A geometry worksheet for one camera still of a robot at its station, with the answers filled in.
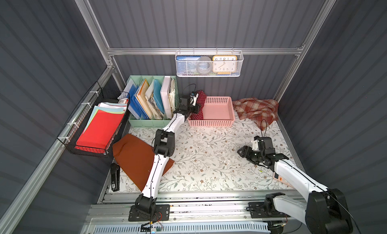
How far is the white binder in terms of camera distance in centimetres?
96

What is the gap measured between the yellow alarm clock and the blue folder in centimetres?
53

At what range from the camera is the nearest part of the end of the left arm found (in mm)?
908

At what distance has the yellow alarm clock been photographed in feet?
2.91

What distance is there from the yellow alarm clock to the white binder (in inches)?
12.6

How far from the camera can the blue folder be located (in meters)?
0.96

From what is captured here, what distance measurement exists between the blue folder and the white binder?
15cm
